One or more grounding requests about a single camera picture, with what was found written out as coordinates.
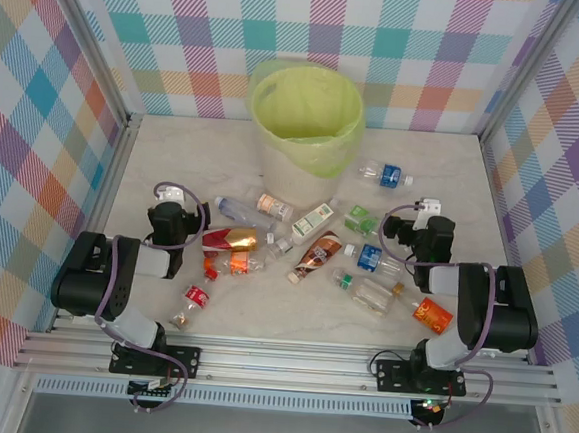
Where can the clear bottle blue label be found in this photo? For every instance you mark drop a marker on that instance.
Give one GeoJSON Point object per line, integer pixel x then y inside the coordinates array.
{"type": "Point", "coordinates": [388, 175]}
{"type": "Point", "coordinates": [370, 258]}

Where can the orange label bottle gold cap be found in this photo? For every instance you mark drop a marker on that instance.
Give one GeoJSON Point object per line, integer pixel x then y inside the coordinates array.
{"type": "Point", "coordinates": [429, 314]}

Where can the clear bluish plastic bottle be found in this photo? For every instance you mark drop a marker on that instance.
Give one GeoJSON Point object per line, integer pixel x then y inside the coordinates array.
{"type": "Point", "coordinates": [242, 213]}

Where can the clear bottle green label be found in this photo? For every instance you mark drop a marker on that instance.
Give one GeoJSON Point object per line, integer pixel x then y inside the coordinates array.
{"type": "Point", "coordinates": [362, 219]}

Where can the clear bottle orange label red cap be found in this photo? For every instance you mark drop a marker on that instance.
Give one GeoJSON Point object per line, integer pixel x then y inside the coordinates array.
{"type": "Point", "coordinates": [238, 262]}

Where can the crushed bottle red cola label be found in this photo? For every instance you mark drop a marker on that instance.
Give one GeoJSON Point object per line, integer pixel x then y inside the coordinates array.
{"type": "Point", "coordinates": [197, 298]}

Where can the clear bottle green neck band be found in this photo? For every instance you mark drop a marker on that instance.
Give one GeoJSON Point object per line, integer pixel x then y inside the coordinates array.
{"type": "Point", "coordinates": [364, 291]}

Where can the small bottle orange white label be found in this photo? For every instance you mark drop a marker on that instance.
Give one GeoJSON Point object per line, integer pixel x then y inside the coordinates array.
{"type": "Point", "coordinates": [272, 206]}

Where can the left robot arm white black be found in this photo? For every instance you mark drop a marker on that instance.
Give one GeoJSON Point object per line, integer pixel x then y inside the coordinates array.
{"type": "Point", "coordinates": [84, 280]}

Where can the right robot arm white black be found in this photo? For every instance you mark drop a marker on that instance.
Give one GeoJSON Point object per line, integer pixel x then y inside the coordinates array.
{"type": "Point", "coordinates": [507, 314]}

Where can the cream woven waste bin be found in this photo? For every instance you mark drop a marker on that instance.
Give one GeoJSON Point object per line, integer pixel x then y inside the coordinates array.
{"type": "Point", "coordinates": [297, 184]}

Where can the yellow-green plastic bin liner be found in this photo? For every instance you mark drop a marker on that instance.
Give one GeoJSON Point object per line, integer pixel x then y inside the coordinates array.
{"type": "Point", "coordinates": [308, 102]}

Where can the small clear plastic bottle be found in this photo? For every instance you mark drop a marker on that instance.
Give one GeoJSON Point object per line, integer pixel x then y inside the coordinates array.
{"type": "Point", "coordinates": [282, 247]}

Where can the brown chocolate drink bottle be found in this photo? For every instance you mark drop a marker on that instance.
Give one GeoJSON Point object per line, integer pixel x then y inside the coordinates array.
{"type": "Point", "coordinates": [316, 256]}

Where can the green-white carton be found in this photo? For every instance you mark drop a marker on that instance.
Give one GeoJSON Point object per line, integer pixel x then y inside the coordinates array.
{"type": "Point", "coordinates": [311, 221]}

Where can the left base electronics board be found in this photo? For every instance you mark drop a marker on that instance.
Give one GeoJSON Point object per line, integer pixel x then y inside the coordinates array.
{"type": "Point", "coordinates": [150, 387]}

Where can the base electronics board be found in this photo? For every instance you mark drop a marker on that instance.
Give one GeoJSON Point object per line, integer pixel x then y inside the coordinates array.
{"type": "Point", "coordinates": [150, 387]}
{"type": "Point", "coordinates": [430, 407]}

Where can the right base electronics board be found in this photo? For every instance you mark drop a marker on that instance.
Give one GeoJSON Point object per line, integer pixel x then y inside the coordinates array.
{"type": "Point", "coordinates": [430, 407]}

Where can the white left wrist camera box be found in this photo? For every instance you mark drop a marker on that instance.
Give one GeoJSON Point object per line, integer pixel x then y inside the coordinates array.
{"type": "Point", "coordinates": [172, 193]}

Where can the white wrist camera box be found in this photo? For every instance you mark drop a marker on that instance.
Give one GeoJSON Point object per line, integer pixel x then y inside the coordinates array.
{"type": "Point", "coordinates": [172, 193]}
{"type": "Point", "coordinates": [429, 207]}

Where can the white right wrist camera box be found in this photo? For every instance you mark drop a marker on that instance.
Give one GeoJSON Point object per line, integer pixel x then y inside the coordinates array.
{"type": "Point", "coordinates": [429, 207]}

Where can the aluminium left side rail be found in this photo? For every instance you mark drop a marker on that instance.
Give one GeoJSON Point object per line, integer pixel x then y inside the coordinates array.
{"type": "Point", "coordinates": [118, 163]}

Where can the aluminium rail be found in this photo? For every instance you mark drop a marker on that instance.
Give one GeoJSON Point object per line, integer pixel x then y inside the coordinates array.
{"type": "Point", "coordinates": [282, 366]}
{"type": "Point", "coordinates": [118, 163]}

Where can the aluminium front rail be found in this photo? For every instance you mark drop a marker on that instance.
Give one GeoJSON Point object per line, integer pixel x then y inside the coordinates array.
{"type": "Point", "coordinates": [282, 366]}

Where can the aluminium left frame post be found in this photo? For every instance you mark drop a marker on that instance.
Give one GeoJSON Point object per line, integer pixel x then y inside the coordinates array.
{"type": "Point", "coordinates": [99, 46]}

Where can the aluminium frame post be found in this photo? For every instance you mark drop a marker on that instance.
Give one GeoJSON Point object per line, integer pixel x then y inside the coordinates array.
{"type": "Point", "coordinates": [99, 46]}
{"type": "Point", "coordinates": [529, 70]}

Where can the aluminium right frame post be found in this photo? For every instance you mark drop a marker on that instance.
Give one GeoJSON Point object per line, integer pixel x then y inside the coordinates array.
{"type": "Point", "coordinates": [529, 70]}

